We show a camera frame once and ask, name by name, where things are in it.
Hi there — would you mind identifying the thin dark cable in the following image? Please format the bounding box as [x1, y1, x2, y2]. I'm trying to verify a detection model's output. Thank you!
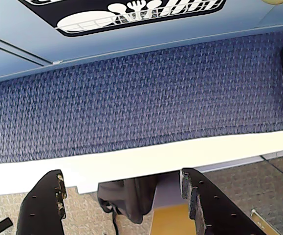
[260, 154, 283, 182]

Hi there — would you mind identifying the dark grey cloth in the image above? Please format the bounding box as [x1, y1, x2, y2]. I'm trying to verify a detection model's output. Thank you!
[97, 177, 159, 225]

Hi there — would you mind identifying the black white dish rack sticker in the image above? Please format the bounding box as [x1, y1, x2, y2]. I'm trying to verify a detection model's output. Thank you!
[23, 0, 227, 37]

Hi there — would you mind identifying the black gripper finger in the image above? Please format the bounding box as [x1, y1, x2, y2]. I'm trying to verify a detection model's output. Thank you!
[179, 167, 264, 235]
[16, 168, 67, 235]

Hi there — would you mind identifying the blue woven mat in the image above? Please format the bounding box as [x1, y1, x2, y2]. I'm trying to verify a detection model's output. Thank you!
[0, 30, 283, 165]

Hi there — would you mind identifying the brass metal bracket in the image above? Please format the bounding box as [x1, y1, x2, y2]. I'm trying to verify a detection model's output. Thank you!
[250, 208, 283, 235]

